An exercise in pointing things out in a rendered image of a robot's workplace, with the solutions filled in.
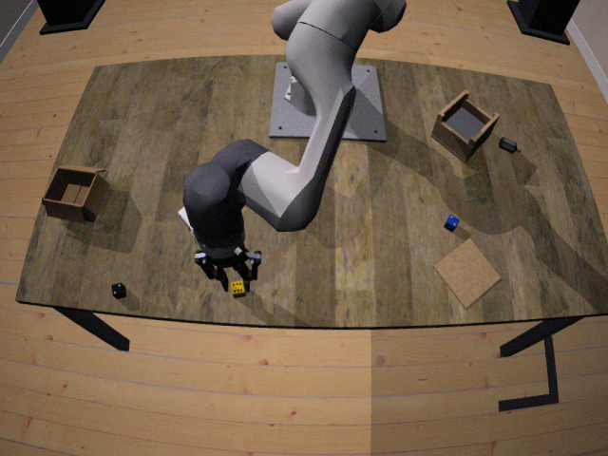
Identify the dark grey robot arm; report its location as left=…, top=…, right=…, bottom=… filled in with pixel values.
left=179, top=0, right=407, bottom=259

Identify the black die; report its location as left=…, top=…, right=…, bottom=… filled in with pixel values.
left=112, top=283, right=126, bottom=299

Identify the tan flat mat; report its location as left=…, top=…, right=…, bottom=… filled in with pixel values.
left=433, top=238, right=501, bottom=309

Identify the brown wooden open-top crate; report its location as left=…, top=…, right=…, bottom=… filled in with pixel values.
left=430, top=90, right=500, bottom=163

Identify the yellow die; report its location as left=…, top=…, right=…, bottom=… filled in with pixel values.
left=231, top=281, right=246, bottom=298

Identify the open brown cardboard box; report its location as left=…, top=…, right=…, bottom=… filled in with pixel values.
left=42, top=164, right=110, bottom=224

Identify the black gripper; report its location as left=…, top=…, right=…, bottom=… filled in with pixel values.
left=195, top=244, right=261, bottom=293

